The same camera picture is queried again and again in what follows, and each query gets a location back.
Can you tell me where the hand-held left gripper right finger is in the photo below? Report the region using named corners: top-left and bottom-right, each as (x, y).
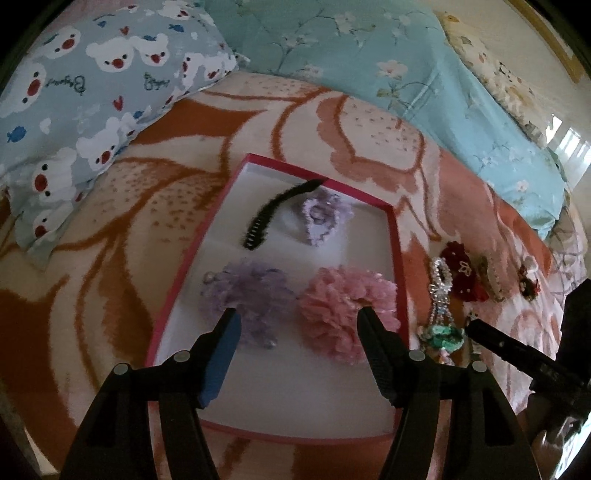
top-left (356, 306), bottom-right (532, 480)

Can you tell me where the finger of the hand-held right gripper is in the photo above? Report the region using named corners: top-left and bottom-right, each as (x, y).
top-left (465, 318), bottom-right (575, 385)

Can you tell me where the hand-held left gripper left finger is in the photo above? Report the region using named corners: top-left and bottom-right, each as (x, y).
top-left (60, 308), bottom-right (243, 480)

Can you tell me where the green beaded hair accessory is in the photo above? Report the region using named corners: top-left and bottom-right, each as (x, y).
top-left (416, 323), bottom-right (468, 366)

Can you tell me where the pink-edged white box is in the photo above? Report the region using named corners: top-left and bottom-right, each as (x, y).
top-left (145, 153), bottom-right (408, 445)

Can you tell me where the silver rhinestone hair clip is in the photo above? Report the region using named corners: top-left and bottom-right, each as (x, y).
top-left (428, 257), bottom-right (455, 329)

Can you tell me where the pink fluffy scrunchie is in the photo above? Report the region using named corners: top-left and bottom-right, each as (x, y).
top-left (296, 265), bottom-right (402, 366)

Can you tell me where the pearl hair clip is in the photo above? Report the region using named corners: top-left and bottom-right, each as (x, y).
top-left (478, 255), bottom-right (509, 303)

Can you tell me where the purple fluffy scrunchie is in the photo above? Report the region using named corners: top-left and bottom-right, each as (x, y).
top-left (199, 259), bottom-right (298, 350)

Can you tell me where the small red flower hair clip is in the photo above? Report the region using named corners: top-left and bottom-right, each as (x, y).
top-left (517, 256), bottom-right (542, 301)

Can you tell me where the dark red bow hair clip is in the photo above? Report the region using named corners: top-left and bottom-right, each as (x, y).
top-left (440, 241), bottom-right (489, 303)

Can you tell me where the orange floral blanket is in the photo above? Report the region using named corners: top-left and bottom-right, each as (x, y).
top-left (0, 73), bottom-right (580, 480)

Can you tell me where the small lilac beaded hair clip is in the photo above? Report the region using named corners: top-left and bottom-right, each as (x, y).
top-left (301, 193), bottom-right (355, 246)

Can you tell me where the black hair comb clip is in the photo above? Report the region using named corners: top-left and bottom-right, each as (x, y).
top-left (242, 179), bottom-right (329, 252)

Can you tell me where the yellow printed pillow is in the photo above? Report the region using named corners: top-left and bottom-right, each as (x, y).
top-left (438, 10), bottom-right (561, 148)

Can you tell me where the teal floral quilt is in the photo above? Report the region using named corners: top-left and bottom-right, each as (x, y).
top-left (203, 0), bottom-right (570, 241)

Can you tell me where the blue bear print pillow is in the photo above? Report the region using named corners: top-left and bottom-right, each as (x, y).
top-left (0, 0), bottom-right (238, 268)

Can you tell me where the wooden frame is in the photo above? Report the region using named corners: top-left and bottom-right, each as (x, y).
top-left (522, 0), bottom-right (585, 84)

